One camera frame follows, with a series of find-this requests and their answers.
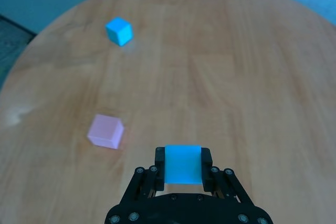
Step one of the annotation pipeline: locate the blue cube block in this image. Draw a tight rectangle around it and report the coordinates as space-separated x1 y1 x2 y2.
164 144 203 185
104 16 134 47

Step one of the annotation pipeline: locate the black floor baseboard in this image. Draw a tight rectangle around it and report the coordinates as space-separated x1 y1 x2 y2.
0 14 38 36

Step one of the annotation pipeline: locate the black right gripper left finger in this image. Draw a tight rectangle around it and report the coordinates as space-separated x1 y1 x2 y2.
125 146 166 202

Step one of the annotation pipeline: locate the pink cube block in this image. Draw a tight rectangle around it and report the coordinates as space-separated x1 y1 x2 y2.
87 113 125 150

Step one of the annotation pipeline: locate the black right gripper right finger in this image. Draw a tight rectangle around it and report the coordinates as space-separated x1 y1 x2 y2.
201 147 254 204

